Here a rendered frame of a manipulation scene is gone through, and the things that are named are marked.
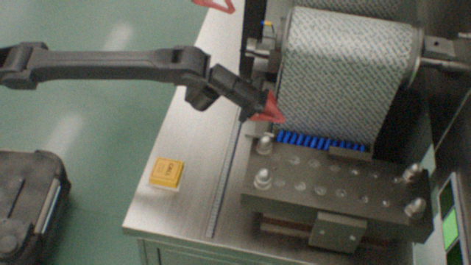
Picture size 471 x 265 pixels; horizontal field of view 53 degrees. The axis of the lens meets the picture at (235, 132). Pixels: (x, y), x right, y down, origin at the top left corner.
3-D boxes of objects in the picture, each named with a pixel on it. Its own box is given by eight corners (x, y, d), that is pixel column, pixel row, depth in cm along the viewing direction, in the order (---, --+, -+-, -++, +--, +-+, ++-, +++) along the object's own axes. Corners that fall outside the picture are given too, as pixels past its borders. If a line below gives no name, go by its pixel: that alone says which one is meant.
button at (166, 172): (157, 161, 120) (156, 155, 118) (184, 166, 119) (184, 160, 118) (149, 183, 115) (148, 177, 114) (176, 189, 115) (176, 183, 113)
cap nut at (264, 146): (257, 141, 109) (259, 128, 106) (273, 144, 109) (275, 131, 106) (255, 153, 107) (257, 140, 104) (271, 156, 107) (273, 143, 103)
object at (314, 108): (271, 132, 114) (282, 73, 100) (370, 149, 112) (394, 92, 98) (271, 133, 114) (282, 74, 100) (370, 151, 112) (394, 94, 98)
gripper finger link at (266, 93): (272, 141, 109) (239, 121, 106) (277, 119, 114) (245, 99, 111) (291, 127, 105) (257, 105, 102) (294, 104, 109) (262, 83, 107)
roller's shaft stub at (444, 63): (407, 58, 101) (414, 41, 98) (441, 64, 101) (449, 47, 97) (408, 71, 98) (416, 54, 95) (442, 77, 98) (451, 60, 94)
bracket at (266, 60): (246, 123, 131) (256, 32, 108) (268, 127, 130) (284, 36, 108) (242, 136, 127) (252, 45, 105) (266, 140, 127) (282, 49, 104)
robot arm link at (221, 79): (210, 73, 100) (217, 55, 103) (194, 90, 105) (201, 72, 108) (237, 90, 102) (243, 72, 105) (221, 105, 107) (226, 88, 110)
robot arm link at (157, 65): (-4, 75, 100) (12, 38, 106) (9, 92, 104) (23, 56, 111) (199, 76, 96) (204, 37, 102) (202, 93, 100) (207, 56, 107)
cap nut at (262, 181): (255, 174, 103) (257, 161, 100) (271, 177, 103) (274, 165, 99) (252, 188, 101) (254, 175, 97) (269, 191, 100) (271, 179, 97)
